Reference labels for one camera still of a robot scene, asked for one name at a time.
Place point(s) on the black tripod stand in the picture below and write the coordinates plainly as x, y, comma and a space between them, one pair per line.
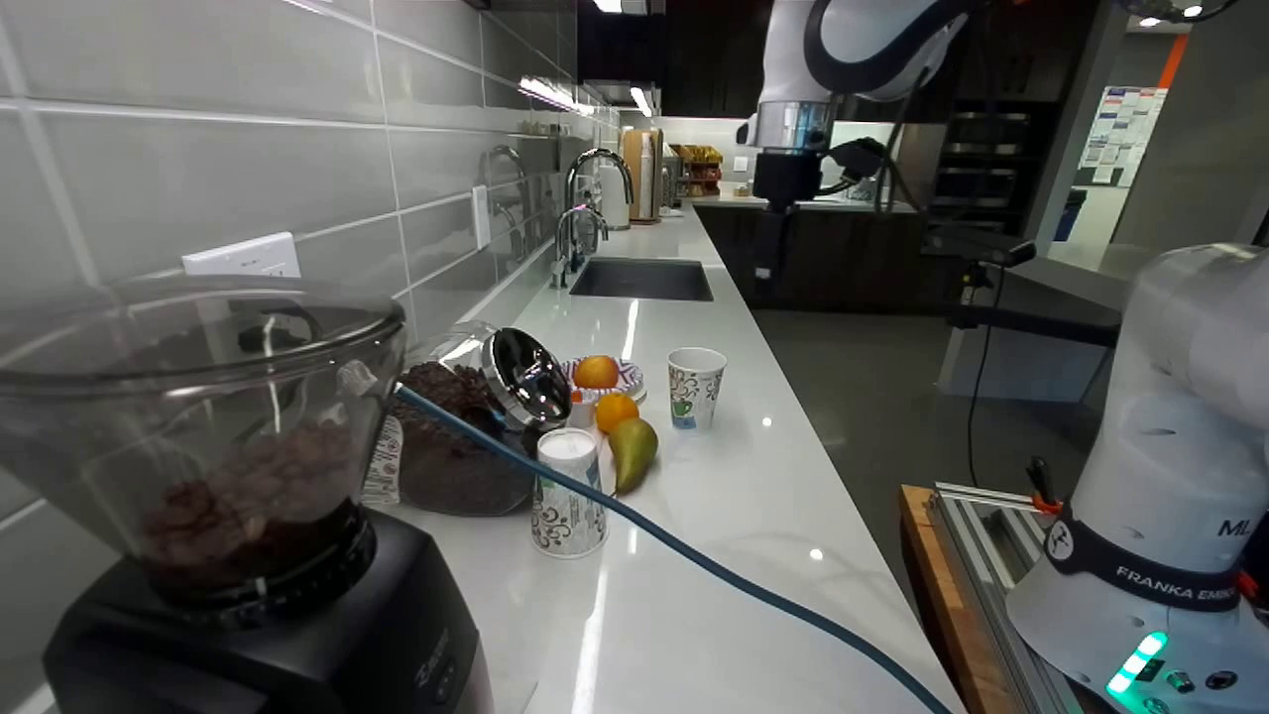
1019, 320

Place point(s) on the orange-red apple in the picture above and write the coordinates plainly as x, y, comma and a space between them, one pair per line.
598, 369

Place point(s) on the patterned paper cup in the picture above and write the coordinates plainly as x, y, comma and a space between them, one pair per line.
695, 389

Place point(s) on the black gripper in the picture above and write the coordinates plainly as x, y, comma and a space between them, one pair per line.
793, 175

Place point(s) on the round shiny metal lid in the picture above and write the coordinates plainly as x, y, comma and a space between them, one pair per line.
526, 376

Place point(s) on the black blender base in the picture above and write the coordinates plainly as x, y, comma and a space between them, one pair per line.
333, 650

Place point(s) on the clear blender jar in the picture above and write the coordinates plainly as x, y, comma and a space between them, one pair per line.
200, 421

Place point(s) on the white wall outlet plate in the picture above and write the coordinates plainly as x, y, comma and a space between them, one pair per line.
245, 256

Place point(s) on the steel coffee pot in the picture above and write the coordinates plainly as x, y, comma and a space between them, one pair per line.
641, 172

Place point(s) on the small white bowl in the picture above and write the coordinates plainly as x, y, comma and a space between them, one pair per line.
631, 383

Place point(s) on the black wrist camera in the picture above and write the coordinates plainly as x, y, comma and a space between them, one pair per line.
859, 159

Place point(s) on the white wall poster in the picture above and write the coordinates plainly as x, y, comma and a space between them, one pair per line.
1122, 138

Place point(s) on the dark cabinet island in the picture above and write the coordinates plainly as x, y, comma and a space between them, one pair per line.
847, 258

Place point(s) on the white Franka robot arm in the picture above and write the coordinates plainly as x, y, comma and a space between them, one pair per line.
1163, 439

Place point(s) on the dark kitchen sink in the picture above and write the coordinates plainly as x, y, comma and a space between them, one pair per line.
643, 281

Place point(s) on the green yellow mango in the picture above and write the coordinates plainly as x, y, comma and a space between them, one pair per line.
637, 455

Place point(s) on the background fruit pile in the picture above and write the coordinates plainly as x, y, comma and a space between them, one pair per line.
699, 167

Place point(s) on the wooden cart top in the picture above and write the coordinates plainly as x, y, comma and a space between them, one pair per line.
954, 597

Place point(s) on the white lidded patterned cup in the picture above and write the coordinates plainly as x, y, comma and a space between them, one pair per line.
569, 498

